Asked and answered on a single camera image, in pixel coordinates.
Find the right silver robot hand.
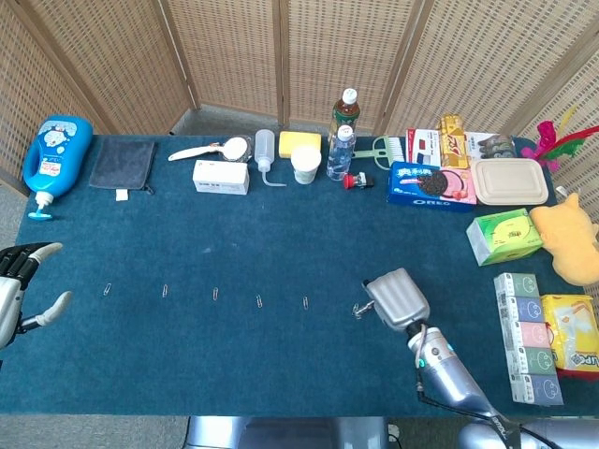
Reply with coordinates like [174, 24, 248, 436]
[362, 268, 431, 333]

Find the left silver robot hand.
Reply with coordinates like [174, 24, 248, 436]
[0, 241, 74, 350]

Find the blue Oreo biscuit box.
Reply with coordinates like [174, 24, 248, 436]
[386, 161, 478, 213]

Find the green tissue box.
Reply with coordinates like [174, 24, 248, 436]
[465, 208, 545, 268]

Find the red emergency stop button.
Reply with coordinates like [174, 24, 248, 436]
[343, 171, 374, 191]

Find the pastel pocket tissue pack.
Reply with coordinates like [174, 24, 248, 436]
[493, 272, 565, 406]

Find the blue detergent bottle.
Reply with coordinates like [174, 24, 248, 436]
[22, 115, 94, 221]

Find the clear water bottle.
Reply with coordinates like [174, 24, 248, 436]
[326, 124, 356, 181]

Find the red and white box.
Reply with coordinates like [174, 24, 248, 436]
[405, 128, 444, 167]

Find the beige lidded food container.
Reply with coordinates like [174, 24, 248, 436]
[470, 157, 549, 207]

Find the yellow snack package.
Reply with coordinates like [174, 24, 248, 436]
[437, 114, 471, 170]

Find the paper cup with leaf print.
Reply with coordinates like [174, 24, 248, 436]
[290, 145, 323, 185]

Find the yellow Lipton tea bag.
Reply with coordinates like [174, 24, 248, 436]
[540, 293, 599, 380]

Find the grey zip pouch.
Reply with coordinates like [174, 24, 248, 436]
[88, 139, 157, 202]

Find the yellow plush toy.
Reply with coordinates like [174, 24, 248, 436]
[528, 192, 599, 285]

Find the lilac robot torso base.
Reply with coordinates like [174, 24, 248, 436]
[184, 415, 389, 449]

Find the white printed picture pack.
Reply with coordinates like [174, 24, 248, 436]
[465, 132, 519, 160]

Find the yellow sponge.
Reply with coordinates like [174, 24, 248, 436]
[278, 131, 323, 159]

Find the teal table cloth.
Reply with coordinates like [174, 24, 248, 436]
[0, 134, 599, 417]

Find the green tea bottle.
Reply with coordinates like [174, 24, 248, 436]
[329, 88, 362, 141]

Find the translucent squeeze wash bottle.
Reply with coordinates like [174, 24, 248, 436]
[254, 128, 287, 188]

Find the pink green feather toy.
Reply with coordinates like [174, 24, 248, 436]
[519, 106, 599, 173]

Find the white labelled cardboard box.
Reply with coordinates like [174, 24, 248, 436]
[192, 159, 251, 196]

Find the rattan folding screen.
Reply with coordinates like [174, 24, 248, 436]
[0, 0, 599, 305]

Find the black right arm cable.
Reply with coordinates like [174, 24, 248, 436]
[416, 381, 562, 449]

